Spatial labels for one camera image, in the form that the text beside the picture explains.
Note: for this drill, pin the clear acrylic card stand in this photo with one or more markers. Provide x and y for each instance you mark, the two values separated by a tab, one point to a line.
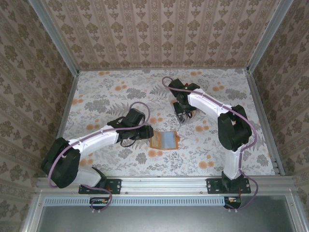
183	121

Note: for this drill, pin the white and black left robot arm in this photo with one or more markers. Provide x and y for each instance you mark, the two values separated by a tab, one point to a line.
96	142

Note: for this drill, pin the orange leather card holder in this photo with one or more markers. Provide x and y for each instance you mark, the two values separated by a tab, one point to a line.
157	141

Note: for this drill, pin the black controller board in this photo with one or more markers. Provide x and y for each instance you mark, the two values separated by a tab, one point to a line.
99	202
233	201

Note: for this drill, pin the aluminium frame post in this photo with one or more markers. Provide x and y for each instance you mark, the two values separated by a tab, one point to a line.
56	38
268	36

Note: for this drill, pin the aluminium side rail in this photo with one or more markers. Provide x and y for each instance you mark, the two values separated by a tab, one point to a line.
257	96
69	101

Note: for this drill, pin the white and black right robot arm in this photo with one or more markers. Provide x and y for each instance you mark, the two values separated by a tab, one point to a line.
205	101

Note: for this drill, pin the floral patterned table mat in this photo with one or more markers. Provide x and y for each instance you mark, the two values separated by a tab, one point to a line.
116	79

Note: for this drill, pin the grey metal panel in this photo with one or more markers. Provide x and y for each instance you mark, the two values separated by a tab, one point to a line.
157	220

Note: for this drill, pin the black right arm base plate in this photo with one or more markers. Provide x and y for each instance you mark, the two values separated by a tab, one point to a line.
212	186

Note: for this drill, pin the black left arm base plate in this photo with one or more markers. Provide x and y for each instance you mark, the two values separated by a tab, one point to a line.
116	186

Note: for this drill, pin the aluminium mounting rail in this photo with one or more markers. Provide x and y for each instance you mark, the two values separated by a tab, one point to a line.
164	184

